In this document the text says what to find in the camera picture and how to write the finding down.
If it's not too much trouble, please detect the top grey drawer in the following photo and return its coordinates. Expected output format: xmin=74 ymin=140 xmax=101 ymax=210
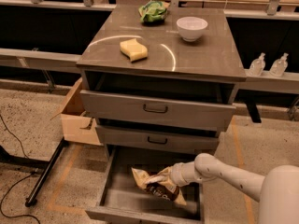
xmin=80 ymin=90 xmax=235 ymax=132

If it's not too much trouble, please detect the white bowl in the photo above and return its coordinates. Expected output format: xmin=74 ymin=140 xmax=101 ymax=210
xmin=177 ymin=17 xmax=208 ymax=42

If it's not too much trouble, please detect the cardboard box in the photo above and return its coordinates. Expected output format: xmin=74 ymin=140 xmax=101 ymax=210
xmin=53 ymin=78 xmax=101 ymax=146

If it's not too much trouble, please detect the yellow sponge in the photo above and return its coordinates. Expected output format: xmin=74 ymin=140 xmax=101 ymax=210
xmin=120 ymin=38 xmax=148 ymax=63

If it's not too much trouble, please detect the black stand leg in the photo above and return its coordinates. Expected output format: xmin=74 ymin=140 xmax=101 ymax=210
xmin=25 ymin=139 xmax=68 ymax=207

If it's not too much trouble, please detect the grey drawer cabinet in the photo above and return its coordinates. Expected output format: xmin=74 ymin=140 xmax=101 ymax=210
xmin=76 ymin=4 xmax=247 ymax=161

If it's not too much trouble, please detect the left clear sanitizer bottle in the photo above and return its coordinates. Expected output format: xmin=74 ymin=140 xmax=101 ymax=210
xmin=249 ymin=52 xmax=265 ymax=77

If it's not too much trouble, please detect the grey metal rail shelf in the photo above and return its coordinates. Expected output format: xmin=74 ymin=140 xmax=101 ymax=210
xmin=0 ymin=49 xmax=80 ymax=73

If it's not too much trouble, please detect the middle grey drawer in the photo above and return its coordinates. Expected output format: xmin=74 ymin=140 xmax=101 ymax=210
xmin=96 ymin=125 xmax=219 ymax=154

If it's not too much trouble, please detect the bottom grey drawer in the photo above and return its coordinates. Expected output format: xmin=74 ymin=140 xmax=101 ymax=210
xmin=86 ymin=147 xmax=204 ymax=224

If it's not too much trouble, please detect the black floor cable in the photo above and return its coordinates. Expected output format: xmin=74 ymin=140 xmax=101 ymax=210
xmin=0 ymin=114 xmax=41 ymax=224

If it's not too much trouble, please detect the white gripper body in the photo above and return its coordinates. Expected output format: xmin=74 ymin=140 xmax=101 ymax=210
xmin=170 ymin=161 xmax=200 ymax=187

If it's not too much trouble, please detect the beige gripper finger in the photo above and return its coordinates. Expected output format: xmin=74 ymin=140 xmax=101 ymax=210
xmin=144 ymin=175 xmax=165 ymax=185
xmin=158 ymin=166 xmax=173 ymax=180

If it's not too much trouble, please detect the green chip bag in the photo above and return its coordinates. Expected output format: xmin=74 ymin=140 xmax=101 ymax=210
xmin=138 ymin=0 xmax=169 ymax=22

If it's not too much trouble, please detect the brown chip bag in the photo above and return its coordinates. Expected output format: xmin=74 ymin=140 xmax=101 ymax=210
xmin=131 ymin=168 xmax=187 ymax=205

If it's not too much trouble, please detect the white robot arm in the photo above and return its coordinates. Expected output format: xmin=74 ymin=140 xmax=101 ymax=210
xmin=146 ymin=153 xmax=299 ymax=224

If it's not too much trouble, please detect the grey drawer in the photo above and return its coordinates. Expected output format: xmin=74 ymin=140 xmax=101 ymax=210
xmin=80 ymin=90 xmax=235 ymax=132
xmin=96 ymin=125 xmax=219 ymax=154
xmin=86 ymin=147 xmax=204 ymax=224

